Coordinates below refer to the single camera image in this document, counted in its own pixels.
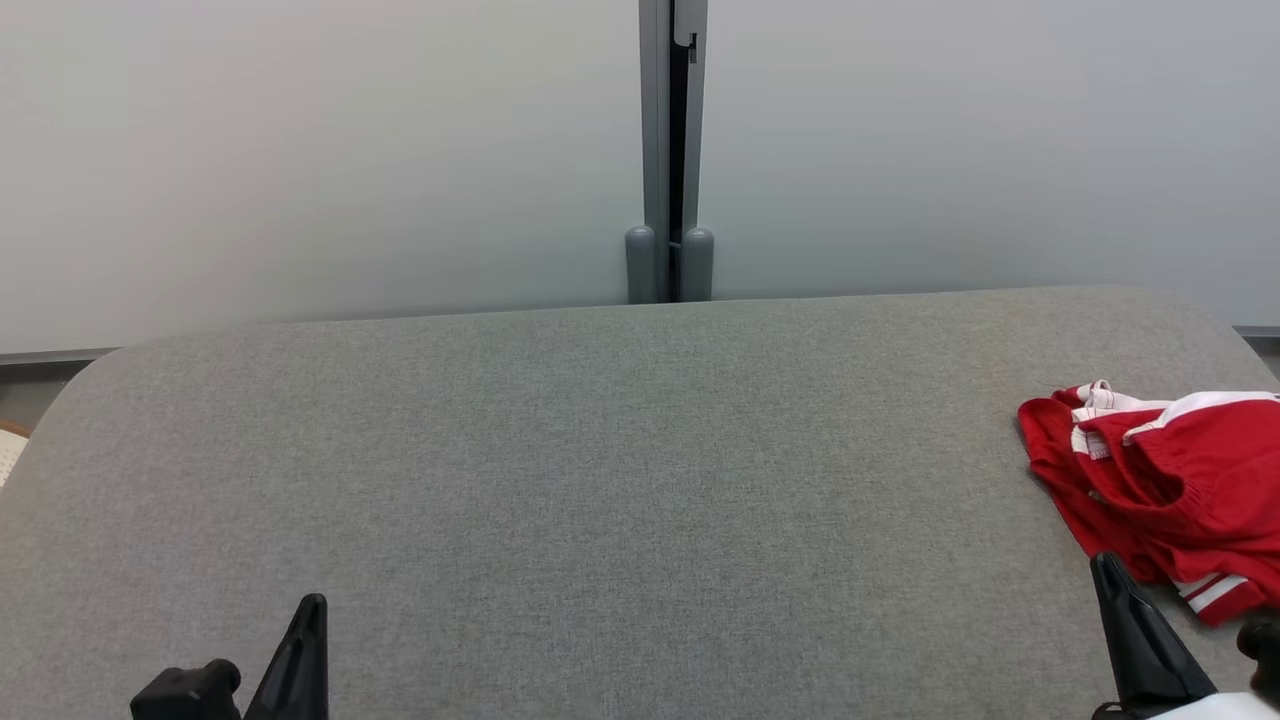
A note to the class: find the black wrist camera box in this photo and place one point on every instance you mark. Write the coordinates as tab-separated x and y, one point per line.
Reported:
1262	655
185	695

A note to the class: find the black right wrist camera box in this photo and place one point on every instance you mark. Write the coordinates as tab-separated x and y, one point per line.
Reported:
1262	655

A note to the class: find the grey partition post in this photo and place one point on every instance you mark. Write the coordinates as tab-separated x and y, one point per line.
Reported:
640	265
697	265

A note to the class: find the red white basketball jersey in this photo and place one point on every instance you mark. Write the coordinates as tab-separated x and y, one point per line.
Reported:
1050	450

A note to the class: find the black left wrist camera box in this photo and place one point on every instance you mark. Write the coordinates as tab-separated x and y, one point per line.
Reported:
185	695

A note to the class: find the white perforated laundry basket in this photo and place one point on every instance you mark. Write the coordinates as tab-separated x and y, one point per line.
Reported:
10	455

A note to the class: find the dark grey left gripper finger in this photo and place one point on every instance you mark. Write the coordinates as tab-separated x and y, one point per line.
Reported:
300	680

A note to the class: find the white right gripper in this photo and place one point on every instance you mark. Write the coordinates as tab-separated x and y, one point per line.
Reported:
1230	708

